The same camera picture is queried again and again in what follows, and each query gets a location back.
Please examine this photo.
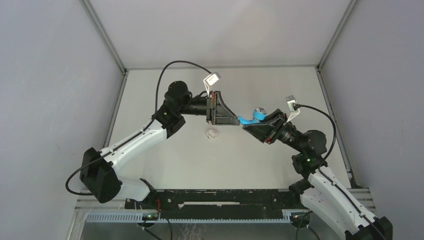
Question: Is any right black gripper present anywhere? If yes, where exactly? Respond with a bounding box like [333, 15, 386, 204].
[242, 108, 305, 154]

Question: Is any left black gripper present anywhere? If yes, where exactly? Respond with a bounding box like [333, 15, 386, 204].
[178, 91, 240, 126]

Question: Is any blue plastic water faucet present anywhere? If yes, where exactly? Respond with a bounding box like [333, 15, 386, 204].
[237, 107, 267, 125]

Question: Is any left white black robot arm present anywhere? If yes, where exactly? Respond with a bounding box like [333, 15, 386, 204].
[79, 81, 240, 209]

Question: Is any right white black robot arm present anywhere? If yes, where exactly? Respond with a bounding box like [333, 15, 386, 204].
[238, 104, 393, 240]

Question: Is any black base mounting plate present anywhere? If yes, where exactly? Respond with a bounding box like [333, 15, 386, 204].
[124, 189, 307, 221]

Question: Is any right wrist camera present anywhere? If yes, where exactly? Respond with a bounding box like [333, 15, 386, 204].
[285, 95, 300, 122]

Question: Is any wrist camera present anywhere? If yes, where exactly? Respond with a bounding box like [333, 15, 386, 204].
[285, 95, 300, 122]
[202, 72, 222, 95]

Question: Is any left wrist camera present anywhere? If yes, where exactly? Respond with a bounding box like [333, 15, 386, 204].
[202, 72, 222, 95]

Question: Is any right black camera cable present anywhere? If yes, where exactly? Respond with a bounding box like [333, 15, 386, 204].
[296, 103, 337, 167]

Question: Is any black camera cable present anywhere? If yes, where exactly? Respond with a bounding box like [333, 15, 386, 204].
[296, 103, 337, 167]
[64, 60, 213, 196]

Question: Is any left black camera cable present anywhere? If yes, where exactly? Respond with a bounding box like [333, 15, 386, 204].
[64, 60, 213, 196]

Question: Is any aluminium frame rail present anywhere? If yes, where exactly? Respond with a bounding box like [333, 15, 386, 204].
[74, 188, 377, 215]

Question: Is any white slotted cable duct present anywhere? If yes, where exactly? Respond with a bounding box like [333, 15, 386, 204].
[85, 212, 293, 223]

